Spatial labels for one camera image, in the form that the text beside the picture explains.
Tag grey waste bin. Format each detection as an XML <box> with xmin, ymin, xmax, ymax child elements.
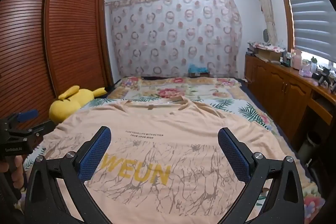
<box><xmin>297</xmin><ymin>132</ymin><xmax>322</xmax><ymax>161</ymax></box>

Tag grey window blind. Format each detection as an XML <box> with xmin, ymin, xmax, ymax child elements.
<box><xmin>280</xmin><ymin>0</ymin><xmax>336</xmax><ymax>62</ymax></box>

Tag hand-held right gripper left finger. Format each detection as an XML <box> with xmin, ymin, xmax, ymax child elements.
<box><xmin>24</xmin><ymin>126</ymin><xmax>112</xmax><ymax>224</ymax></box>

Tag blue toy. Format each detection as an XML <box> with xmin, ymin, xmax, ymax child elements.
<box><xmin>188</xmin><ymin>63</ymin><xmax>210</xmax><ymax>77</ymax></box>

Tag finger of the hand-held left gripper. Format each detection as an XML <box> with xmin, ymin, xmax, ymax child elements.
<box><xmin>9</xmin><ymin>109</ymin><xmax>39</xmax><ymax>124</ymax></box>
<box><xmin>20</xmin><ymin>120</ymin><xmax>56</xmax><ymax>139</ymax></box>

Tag circle patterned curtain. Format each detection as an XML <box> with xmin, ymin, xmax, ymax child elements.
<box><xmin>109</xmin><ymin>0</ymin><xmax>242</xmax><ymax>78</ymax></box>

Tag wooden side cabinet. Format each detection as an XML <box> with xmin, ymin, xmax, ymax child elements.
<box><xmin>245</xmin><ymin>52</ymin><xmax>336</xmax><ymax>151</ymax></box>

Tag person's left hand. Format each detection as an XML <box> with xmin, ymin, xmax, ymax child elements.
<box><xmin>0</xmin><ymin>156</ymin><xmax>27</xmax><ymax>191</ymax></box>

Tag floral bed blanket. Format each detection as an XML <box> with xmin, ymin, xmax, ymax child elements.
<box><xmin>16</xmin><ymin>76</ymin><xmax>322</xmax><ymax>224</ymax></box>

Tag cream bundled curtain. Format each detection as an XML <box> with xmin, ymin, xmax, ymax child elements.
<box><xmin>249</xmin><ymin>0</ymin><xmax>279</xmax><ymax>46</ymax></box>

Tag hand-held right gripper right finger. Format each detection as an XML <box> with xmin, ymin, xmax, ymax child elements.
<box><xmin>217</xmin><ymin>127</ymin><xmax>305</xmax><ymax>224</ymax></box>

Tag beige printed t-shirt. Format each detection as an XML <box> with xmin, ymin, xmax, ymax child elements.
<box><xmin>43</xmin><ymin>96</ymin><xmax>306</xmax><ymax>224</ymax></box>

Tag wooden slatted wardrobe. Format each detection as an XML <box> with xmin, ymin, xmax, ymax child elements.
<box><xmin>0</xmin><ymin>0</ymin><xmax>114</xmax><ymax>159</ymax></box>

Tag yellow plush toy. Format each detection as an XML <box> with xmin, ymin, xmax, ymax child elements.
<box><xmin>49</xmin><ymin>85</ymin><xmax>108</xmax><ymax>125</ymax></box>

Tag cardboard box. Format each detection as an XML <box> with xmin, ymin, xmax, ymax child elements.
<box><xmin>256</xmin><ymin>47</ymin><xmax>285</xmax><ymax>62</ymax></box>

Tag pink bottle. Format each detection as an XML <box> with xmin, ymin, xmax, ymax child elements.
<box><xmin>293</xmin><ymin>50</ymin><xmax>304</xmax><ymax>69</ymax></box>

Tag black small tripod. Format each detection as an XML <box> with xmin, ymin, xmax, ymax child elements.
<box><xmin>318</xmin><ymin>67</ymin><xmax>333</xmax><ymax>87</ymax></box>

